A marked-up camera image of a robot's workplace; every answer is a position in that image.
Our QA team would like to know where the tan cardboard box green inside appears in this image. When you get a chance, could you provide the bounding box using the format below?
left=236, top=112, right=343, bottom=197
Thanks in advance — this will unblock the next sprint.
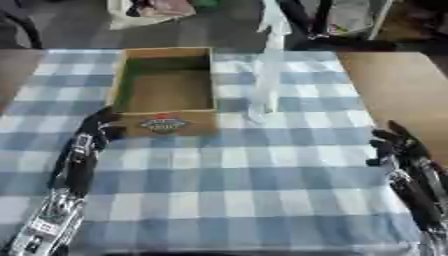
left=105, top=46, right=221, bottom=137

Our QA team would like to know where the person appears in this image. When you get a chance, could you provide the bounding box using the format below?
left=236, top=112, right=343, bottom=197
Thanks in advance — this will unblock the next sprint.
left=274, top=0, right=336, bottom=41

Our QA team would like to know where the white bag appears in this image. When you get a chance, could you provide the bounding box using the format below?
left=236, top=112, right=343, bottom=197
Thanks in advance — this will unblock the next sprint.
left=105, top=0, right=198, bottom=31

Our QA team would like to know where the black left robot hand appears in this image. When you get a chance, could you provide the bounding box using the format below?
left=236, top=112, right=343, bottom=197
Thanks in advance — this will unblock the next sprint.
left=47, top=105, right=128, bottom=199

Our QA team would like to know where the person's hand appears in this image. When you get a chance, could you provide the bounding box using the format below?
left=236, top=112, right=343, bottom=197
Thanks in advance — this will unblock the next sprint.
left=255, top=0, right=294, bottom=37

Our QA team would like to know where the white frame stand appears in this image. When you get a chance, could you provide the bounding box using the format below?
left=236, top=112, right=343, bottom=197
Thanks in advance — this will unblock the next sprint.
left=325, top=0, right=396, bottom=42

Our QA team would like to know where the black chair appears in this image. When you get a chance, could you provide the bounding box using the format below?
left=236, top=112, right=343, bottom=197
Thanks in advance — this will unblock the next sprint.
left=0, top=0, right=46, bottom=50

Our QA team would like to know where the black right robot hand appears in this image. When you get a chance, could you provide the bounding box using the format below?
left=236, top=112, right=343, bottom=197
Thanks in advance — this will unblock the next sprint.
left=364, top=119, right=448, bottom=232

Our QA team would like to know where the clear plastic bottle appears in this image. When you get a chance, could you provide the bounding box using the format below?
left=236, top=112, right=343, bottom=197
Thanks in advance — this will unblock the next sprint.
left=246, top=33, right=287, bottom=124

